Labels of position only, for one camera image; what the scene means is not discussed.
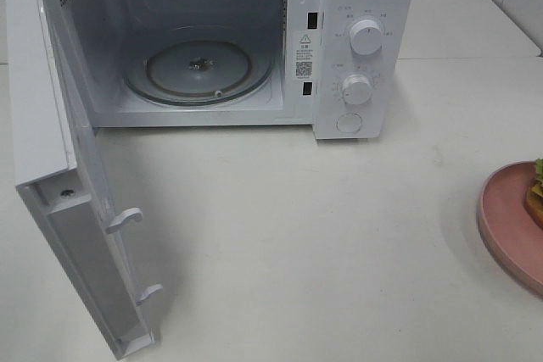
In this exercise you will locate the round white door button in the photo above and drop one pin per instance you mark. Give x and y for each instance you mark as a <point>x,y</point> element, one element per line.
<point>349,123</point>

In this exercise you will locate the white microwave knob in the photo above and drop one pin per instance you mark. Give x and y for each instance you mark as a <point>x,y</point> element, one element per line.
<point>356,90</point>
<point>365,36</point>

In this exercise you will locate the white microwave door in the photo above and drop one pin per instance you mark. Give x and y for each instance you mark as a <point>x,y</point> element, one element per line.
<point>60,176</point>

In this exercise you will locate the pink round plate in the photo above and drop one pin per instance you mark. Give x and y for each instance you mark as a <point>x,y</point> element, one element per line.
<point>507,229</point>

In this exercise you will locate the burger with lettuce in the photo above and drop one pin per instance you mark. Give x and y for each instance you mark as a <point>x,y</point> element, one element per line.
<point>533,198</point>

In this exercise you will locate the glass microwave turntable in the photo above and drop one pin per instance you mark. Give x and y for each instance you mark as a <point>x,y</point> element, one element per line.
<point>199,65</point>

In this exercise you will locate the white microwave oven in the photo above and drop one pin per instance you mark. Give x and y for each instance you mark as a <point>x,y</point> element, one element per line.
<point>304,87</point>

